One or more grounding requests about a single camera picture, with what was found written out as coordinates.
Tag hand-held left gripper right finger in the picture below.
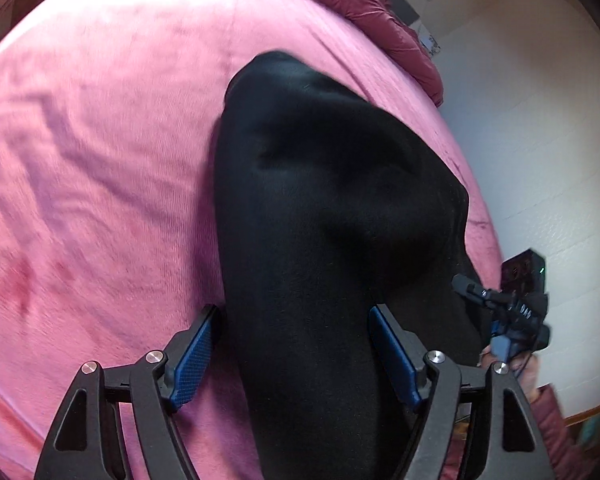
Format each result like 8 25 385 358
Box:
367 304 556 480

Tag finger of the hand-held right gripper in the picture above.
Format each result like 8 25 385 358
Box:
451 273 507 311

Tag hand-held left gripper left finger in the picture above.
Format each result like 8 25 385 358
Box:
32 304 223 480

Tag black pants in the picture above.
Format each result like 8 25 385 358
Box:
212 50 487 480

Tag person's right forearm maroon sleeve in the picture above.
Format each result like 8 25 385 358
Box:
525 384 583 461

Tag person's right hand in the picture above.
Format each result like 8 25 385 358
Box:
479 347 540 401

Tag curved wooden furniture edge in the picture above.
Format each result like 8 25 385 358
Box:
564 399 600 427

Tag pink fleece bed blanket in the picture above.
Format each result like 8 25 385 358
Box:
0 0 503 480

